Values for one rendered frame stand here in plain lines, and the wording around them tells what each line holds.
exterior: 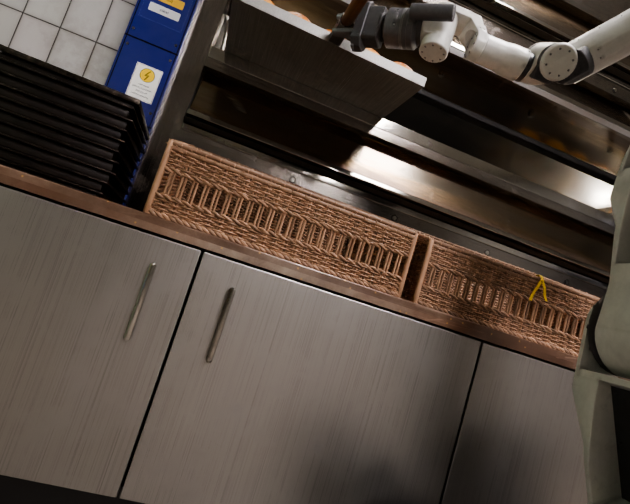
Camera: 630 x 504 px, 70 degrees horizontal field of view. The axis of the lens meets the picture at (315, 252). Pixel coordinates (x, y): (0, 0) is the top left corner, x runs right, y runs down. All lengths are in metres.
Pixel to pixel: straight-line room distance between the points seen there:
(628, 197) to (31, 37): 1.50
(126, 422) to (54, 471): 0.13
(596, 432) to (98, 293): 0.83
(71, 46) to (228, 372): 1.08
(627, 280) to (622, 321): 0.06
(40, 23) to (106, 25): 0.17
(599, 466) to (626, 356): 0.18
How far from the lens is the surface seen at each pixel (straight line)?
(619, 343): 0.81
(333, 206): 0.94
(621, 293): 0.82
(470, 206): 1.67
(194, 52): 1.55
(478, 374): 1.04
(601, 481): 0.88
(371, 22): 1.20
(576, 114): 1.82
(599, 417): 0.85
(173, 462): 0.91
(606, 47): 1.24
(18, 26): 1.64
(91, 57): 1.56
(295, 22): 1.30
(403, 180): 1.56
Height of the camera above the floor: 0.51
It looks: 7 degrees up
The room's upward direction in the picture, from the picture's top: 17 degrees clockwise
